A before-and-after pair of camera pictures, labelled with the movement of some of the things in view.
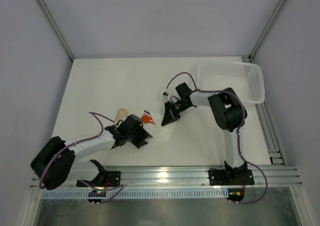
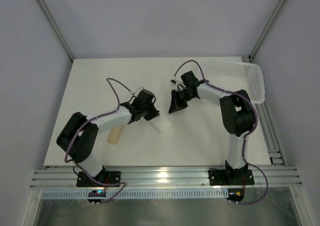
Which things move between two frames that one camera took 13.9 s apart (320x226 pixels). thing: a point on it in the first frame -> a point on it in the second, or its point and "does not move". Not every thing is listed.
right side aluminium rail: [274, 152] does not move
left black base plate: [109, 179] does not move
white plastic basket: [247, 79] does not move
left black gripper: [141, 135] -> [152, 112]
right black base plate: [231, 177] does not move
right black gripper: [171, 110] -> [179, 99]
